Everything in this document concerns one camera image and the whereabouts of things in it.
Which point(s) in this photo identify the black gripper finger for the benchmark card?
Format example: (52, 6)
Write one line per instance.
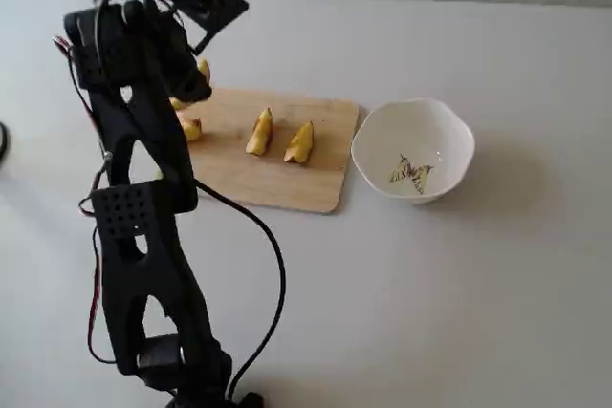
(179, 88)
(198, 88)

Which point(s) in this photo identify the apple slice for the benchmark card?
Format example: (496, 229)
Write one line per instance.
(205, 70)
(176, 103)
(299, 145)
(192, 130)
(260, 138)

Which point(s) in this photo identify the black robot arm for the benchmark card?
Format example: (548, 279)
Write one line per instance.
(143, 140)

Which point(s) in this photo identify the wooden cutting board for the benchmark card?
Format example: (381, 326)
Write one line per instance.
(311, 188)

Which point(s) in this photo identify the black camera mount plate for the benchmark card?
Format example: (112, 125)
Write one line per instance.
(220, 2)

